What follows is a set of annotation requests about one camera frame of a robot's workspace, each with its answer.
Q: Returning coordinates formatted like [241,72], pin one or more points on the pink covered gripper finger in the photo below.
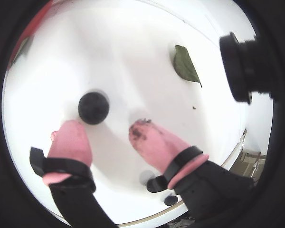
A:
[156,145]
[71,145]

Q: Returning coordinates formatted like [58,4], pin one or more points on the red collapsible silicone cup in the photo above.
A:
[44,9]

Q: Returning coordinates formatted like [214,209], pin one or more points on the green leaf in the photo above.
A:
[186,65]
[22,50]

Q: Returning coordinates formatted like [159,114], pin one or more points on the white paper sheet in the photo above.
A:
[145,59]

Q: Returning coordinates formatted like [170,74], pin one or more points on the black camera lens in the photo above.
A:
[237,66]

